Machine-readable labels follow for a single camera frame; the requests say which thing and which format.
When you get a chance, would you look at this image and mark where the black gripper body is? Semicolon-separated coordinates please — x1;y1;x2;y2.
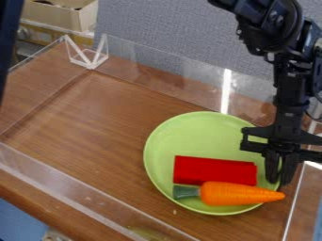
240;114;322;163

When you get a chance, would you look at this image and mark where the orange toy carrot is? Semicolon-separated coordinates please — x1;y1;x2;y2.
172;182;286;206

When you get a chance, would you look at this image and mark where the cardboard box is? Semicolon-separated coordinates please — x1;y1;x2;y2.
21;0;97;32

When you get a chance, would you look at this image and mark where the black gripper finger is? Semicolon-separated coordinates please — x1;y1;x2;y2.
280;153;299;185
264;150;279;184

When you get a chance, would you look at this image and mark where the clear acrylic tray wall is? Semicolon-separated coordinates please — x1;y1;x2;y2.
0;37;322;241

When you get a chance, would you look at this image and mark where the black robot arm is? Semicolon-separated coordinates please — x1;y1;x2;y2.
207;0;322;185

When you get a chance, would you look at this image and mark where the wooden shelf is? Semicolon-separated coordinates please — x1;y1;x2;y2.
16;20;95;56

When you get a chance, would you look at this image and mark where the green plastic plate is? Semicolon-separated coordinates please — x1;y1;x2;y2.
143;111;279;216

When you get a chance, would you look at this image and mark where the red plastic block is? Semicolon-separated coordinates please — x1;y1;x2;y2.
172;155;258;185

